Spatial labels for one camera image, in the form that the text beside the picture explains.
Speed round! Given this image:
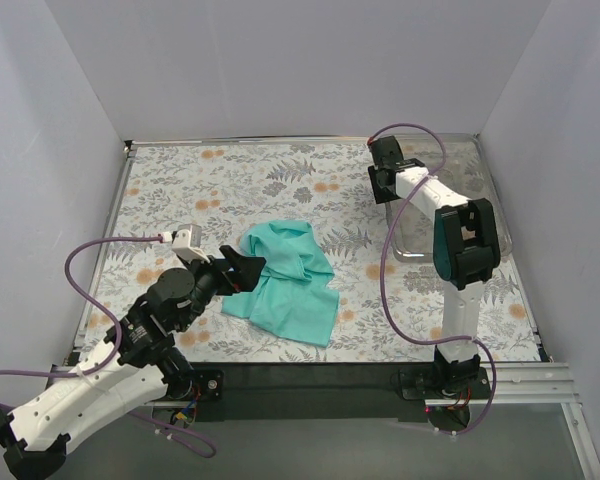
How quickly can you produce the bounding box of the teal green t-shirt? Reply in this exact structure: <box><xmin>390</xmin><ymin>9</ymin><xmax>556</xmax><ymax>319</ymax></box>
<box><xmin>222</xmin><ymin>220</ymin><xmax>339</xmax><ymax>348</ymax></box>

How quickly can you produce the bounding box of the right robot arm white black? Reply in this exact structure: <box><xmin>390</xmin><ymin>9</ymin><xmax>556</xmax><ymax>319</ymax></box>
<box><xmin>367</xmin><ymin>136</ymin><xmax>501</xmax><ymax>398</ymax></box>

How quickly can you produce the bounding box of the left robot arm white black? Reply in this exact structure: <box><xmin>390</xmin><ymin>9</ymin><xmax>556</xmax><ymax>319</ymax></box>
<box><xmin>0</xmin><ymin>245</ymin><xmax>266</xmax><ymax>479</ymax></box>

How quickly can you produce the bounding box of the clear plastic bin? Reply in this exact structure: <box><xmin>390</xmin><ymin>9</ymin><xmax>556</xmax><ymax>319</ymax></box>
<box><xmin>386</xmin><ymin>134</ymin><xmax>513</xmax><ymax>264</ymax></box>

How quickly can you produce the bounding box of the floral patterned table mat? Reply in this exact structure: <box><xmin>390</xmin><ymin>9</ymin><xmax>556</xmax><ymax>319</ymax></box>
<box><xmin>74</xmin><ymin>138</ymin><xmax>550</xmax><ymax>363</ymax></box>

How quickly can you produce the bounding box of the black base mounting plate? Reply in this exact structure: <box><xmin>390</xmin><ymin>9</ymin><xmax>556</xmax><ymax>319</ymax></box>
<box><xmin>144</xmin><ymin>361</ymin><xmax>496</xmax><ymax>424</ymax></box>

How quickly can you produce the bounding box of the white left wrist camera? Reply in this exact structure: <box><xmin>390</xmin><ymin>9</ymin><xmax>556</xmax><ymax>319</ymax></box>
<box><xmin>160</xmin><ymin>224</ymin><xmax>210</xmax><ymax>264</ymax></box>

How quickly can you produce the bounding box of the aluminium frame rail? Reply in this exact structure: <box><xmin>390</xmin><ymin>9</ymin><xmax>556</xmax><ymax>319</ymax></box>
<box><xmin>49</xmin><ymin>363</ymin><xmax>581</xmax><ymax>407</ymax></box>

